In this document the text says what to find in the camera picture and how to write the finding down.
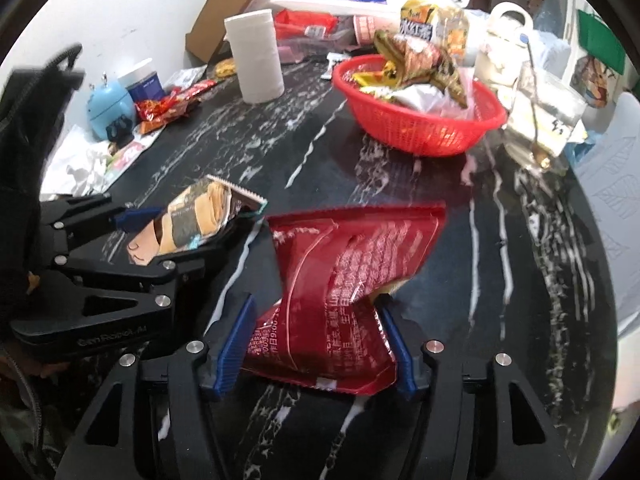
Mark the white kettle toy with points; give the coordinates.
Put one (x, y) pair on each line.
(503, 47)

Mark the white tissue paper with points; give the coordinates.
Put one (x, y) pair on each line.
(77, 167)

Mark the iced tea bottle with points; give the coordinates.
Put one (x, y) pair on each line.
(442, 22)

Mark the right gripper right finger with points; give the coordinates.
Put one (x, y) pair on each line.
(477, 419)

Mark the blue white cup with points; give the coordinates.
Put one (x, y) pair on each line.
(142, 82)

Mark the green crepe snack bag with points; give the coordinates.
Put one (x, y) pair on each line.
(418, 61)

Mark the green bag left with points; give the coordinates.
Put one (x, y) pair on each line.
(598, 40)

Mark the blue deer humidifier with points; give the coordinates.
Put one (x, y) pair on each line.
(107, 101)

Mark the pink white flat packet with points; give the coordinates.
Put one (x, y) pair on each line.
(125, 157)

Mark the black clip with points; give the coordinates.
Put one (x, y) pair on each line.
(119, 130)

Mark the yellow noodle snack bag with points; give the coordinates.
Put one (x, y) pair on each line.
(225, 69)

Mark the red plastic basket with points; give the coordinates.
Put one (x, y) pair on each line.
(410, 131)

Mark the clear tray red packet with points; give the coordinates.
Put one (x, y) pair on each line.
(302, 34)

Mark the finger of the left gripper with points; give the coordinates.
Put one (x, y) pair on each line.
(97, 279)
(71, 222)

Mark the silver white peanut snack bag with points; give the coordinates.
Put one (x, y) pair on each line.
(423, 98)

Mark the pink cup noodle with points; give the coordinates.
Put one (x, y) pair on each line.
(365, 27)

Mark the brown biscuit packet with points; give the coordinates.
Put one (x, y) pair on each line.
(198, 214)

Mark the brown cardboard box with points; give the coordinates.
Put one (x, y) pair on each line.
(235, 10)

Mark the glass cup with spoon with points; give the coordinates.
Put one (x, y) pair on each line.
(545, 116)

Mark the white paper towel roll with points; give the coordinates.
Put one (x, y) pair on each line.
(254, 48)

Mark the yellow snack packet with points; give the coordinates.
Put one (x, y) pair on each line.
(387, 77)

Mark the red snack packets pile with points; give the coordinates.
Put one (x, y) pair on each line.
(155, 114)

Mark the grey leaf pattern chair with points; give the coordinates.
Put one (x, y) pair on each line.
(609, 176)

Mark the dark red snack bag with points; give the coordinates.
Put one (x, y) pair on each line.
(324, 331)

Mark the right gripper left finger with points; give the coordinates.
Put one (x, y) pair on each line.
(115, 438)

